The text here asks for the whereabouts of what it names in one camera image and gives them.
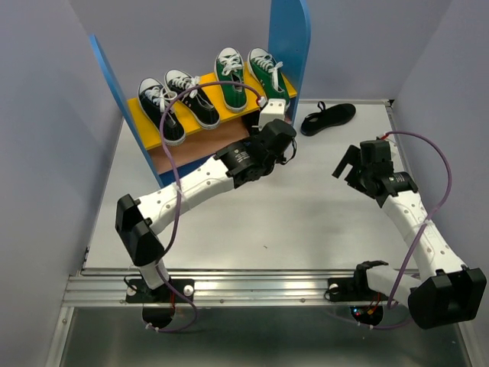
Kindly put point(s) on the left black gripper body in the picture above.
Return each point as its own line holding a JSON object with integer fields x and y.
{"x": 279, "y": 158}

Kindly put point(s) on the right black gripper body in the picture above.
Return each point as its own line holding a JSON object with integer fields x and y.
{"x": 357, "y": 177}

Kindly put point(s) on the black canvas sneaker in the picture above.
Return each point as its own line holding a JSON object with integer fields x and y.
{"x": 153, "y": 98}
{"x": 197, "y": 102}

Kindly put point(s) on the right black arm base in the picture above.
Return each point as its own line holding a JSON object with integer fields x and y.
{"x": 349, "y": 290}

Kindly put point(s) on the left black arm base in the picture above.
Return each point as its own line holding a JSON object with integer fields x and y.
{"x": 138, "y": 292}

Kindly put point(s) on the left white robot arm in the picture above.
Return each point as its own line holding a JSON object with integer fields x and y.
{"x": 139, "y": 221}

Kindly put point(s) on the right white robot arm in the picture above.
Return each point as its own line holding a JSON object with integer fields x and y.
{"x": 446, "y": 291}

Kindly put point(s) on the black slip-on shoe far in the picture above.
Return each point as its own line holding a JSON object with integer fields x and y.
{"x": 325, "y": 118}

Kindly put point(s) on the yellow upper shelf board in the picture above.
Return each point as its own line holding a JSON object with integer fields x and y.
{"x": 149, "y": 134}

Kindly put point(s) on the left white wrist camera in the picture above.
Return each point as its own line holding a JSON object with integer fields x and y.
{"x": 274, "y": 109}

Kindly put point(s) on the blue shoe shelf frame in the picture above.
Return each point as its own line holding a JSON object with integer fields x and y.
{"x": 288, "y": 40}

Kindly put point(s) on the aluminium mounting rail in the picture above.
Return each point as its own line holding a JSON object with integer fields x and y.
{"x": 214, "y": 288}

